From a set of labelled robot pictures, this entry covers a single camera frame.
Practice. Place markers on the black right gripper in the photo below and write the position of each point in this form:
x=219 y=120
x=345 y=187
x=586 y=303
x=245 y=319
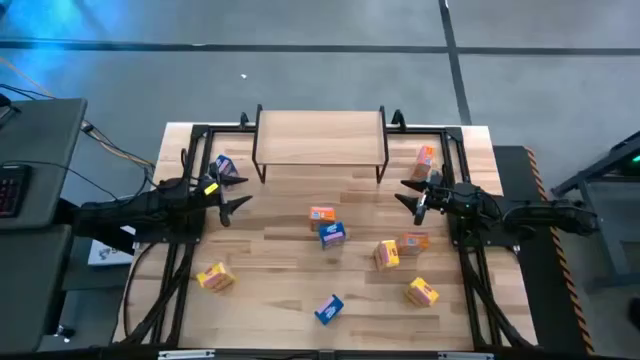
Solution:
x=440 y=197

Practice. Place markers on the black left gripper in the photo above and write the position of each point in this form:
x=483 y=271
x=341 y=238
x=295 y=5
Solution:
x=205 y=201

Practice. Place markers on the blue Frosted Flakes cereal box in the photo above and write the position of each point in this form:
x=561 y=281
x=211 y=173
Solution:
x=329 y=309
x=226 y=165
x=332 y=234

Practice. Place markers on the orange Mini-Wheats cereal box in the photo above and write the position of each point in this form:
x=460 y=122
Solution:
x=424 y=159
x=414 y=243
x=322 y=215

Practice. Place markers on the yellow Corn Pops cereal box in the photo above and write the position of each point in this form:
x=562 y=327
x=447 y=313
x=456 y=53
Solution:
x=387 y=255
x=421 y=291
x=215 y=276

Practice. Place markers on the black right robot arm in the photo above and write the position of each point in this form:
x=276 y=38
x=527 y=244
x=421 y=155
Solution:
x=545 y=215

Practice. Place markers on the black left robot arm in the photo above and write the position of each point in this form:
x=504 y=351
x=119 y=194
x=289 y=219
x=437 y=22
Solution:
x=140 y=205

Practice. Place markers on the black table clamp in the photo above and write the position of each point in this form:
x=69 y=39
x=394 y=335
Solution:
x=398 y=119
x=244 y=120

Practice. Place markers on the white printed box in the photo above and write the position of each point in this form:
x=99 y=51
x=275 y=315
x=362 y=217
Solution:
x=107 y=255

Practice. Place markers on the black diagonal support beam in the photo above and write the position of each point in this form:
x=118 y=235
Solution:
x=100 y=239

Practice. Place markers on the black hazard-striped floor mat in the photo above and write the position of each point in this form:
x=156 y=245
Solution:
x=540 y=300

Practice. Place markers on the grey desk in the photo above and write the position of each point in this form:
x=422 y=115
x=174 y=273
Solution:
x=45 y=145
x=30 y=290

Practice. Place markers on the black metal cart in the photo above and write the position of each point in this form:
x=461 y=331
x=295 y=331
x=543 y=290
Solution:
x=615 y=225

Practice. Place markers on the black caster wheel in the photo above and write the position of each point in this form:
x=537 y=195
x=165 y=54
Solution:
x=65 y=332

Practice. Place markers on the black device with green light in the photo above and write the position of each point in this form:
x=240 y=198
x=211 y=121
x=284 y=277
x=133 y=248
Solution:
x=634 y=162

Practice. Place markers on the black backlit keyboard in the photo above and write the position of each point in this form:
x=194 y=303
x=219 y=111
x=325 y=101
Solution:
x=12 y=192

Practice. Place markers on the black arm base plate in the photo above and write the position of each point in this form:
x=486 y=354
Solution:
x=165 y=237
x=460 y=237

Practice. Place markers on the black aluminium table frame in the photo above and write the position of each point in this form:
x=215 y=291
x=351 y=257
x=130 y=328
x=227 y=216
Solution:
x=420 y=131

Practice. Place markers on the wooden shelf black metal frame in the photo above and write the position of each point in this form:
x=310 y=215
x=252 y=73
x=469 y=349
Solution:
x=320 y=137

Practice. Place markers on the silver metal bracket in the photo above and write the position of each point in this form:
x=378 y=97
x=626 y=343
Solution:
x=465 y=356
x=185 y=355

